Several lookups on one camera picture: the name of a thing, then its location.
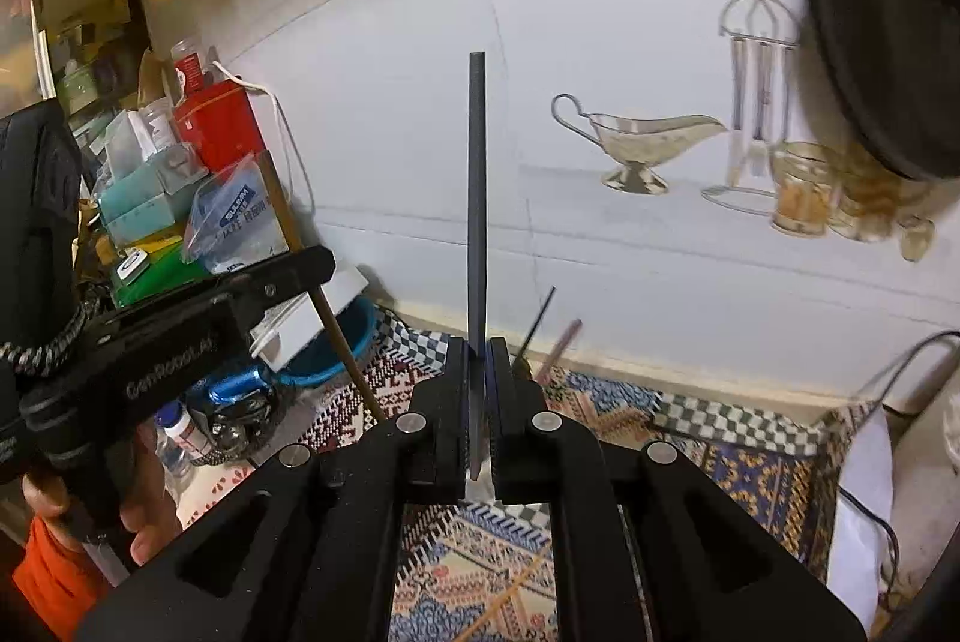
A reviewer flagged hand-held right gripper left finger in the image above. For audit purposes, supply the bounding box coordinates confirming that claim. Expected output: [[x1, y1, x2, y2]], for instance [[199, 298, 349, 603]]
[[75, 334, 481, 642]]

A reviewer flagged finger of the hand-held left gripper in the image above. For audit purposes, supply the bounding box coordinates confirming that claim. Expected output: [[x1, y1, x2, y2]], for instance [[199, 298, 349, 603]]
[[217, 244, 337, 332]]

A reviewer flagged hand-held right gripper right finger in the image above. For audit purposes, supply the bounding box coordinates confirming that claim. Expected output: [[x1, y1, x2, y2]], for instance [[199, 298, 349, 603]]
[[486, 337, 869, 642]]

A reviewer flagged brown wooden chopstick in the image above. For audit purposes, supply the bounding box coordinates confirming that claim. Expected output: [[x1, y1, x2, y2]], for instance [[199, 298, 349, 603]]
[[259, 151, 387, 422]]

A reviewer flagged thick black chopstick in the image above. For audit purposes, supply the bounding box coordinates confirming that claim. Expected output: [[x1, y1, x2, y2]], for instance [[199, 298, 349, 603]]
[[465, 52, 490, 482]]

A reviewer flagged person's left forearm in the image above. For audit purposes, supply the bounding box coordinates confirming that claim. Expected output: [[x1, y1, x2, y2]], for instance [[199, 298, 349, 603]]
[[13, 514, 113, 639]]

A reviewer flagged person's left hand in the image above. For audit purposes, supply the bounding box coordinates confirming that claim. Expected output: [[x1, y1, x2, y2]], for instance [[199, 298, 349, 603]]
[[21, 421, 183, 566]]

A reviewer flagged white flat box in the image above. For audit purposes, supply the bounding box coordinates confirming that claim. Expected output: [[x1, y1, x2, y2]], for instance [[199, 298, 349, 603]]
[[247, 259, 368, 373]]

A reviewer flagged small white bottle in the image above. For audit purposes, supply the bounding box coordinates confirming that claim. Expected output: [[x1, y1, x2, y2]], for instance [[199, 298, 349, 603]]
[[154, 400, 215, 467]]

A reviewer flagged clear plastic bag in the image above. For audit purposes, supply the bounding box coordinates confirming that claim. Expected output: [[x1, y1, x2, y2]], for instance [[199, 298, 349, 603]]
[[180, 162, 293, 275]]

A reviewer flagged green box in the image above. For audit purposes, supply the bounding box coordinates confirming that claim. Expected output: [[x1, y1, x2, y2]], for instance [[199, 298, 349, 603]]
[[111, 237, 218, 309]]

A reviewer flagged blue plastic bowl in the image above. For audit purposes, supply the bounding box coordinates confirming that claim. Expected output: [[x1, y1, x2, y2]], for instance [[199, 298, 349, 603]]
[[281, 297, 380, 388]]

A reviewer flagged light wooden chopstick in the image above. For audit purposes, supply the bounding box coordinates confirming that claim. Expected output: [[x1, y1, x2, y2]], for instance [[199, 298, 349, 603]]
[[454, 548, 552, 639]]

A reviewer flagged teal tissue box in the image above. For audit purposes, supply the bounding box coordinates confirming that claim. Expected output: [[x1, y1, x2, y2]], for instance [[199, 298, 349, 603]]
[[97, 109, 211, 245]]

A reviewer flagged red box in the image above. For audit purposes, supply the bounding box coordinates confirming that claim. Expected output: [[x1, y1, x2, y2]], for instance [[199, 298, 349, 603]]
[[174, 81, 267, 174]]

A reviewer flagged patterned patchwork mat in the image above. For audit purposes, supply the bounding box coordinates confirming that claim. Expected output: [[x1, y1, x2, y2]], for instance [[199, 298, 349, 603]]
[[180, 304, 878, 642]]

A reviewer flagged cluttered shelf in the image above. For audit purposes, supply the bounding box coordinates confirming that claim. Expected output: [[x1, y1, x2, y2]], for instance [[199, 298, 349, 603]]
[[30, 0, 173, 178]]

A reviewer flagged black frying pan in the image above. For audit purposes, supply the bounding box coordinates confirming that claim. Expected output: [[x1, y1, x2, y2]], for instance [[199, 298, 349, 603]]
[[796, 0, 960, 182]]

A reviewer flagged braided gripper cable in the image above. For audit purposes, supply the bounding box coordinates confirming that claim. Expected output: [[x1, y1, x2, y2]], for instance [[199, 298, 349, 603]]
[[0, 301, 102, 377]]

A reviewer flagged white cable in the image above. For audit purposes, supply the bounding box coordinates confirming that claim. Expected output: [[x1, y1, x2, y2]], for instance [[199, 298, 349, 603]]
[[210, 61, 316, 215]]

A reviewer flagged black power cable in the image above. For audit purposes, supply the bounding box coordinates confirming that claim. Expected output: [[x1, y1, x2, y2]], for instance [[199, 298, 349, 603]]
[[874, 331, 960, 410]]

